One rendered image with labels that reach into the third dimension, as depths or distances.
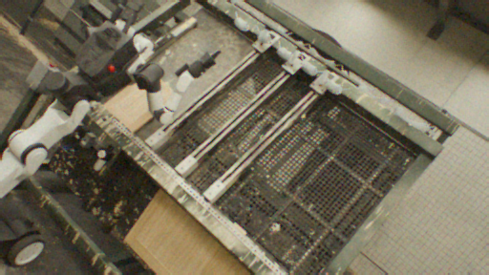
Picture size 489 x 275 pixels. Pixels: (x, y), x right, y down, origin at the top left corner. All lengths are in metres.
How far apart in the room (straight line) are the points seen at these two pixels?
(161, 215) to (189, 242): 0.26
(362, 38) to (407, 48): 0.75
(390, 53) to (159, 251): 5.62
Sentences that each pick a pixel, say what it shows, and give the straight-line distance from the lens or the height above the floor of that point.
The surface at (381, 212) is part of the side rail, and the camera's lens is 2.54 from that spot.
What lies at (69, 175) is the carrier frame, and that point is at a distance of 3.34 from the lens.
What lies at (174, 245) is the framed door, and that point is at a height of 0.47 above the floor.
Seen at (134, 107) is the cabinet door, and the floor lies 1.01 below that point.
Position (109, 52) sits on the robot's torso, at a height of 1.30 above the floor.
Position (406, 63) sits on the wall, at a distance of 7.47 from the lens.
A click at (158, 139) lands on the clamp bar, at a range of 2.67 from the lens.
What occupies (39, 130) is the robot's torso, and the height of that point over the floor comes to 0.74.
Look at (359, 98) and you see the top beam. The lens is 2.82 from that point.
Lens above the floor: 1.66
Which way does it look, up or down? 8 degrees down
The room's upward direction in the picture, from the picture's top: 36 degrees clockwise
